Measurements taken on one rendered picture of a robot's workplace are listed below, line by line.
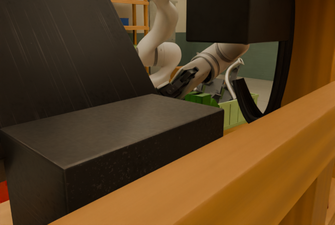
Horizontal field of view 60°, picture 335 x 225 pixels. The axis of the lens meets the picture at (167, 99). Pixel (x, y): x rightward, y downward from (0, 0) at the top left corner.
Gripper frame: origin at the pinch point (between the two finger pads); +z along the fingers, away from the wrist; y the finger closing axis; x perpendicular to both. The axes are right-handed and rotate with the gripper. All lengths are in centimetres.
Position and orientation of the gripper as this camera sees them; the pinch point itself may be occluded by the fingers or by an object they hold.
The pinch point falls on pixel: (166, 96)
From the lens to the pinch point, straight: 71.3
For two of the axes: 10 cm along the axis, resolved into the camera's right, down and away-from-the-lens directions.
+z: -6.2, 4.7, -6.3
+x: 6.9, 7.1, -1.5
